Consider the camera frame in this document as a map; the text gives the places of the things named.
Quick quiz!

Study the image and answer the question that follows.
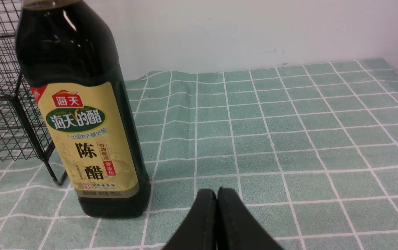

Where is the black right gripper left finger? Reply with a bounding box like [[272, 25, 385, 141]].
[[163, 189, 217, 250]]

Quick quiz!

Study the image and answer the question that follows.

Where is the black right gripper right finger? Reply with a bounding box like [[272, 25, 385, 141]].
[[217, 187, 283, 250]]

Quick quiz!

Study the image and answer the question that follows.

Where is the dark vinegar bottle yellow label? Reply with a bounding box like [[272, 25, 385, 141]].
[[15, 0, 151, 218]]

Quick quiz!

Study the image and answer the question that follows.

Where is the green white checkered tablecloth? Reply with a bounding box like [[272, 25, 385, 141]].
[[0, 59, 398, 250]]

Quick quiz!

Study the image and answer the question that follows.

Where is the black wire mesh shelf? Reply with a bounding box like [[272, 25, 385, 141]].
[[0, 0, 67, 186]]

